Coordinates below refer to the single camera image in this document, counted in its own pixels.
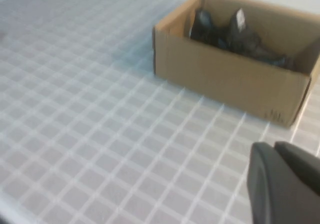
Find brown cardboard shoe box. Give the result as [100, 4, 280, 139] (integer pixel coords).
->
[152, 0, 320, 128]

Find black knit sneaker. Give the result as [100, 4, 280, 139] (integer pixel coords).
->
[217, 37, 296, 71]

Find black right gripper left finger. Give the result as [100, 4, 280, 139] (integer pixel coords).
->
[246, 141, 320, 224]

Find black sneaker with white tongue tag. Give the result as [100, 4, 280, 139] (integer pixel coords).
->
[189, 7, 261, 52]

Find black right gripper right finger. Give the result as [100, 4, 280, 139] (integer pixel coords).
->
[274, 141, 320, 203]

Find grey checkered tablecloth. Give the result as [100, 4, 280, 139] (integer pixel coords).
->
[0, 0, 320, 224]

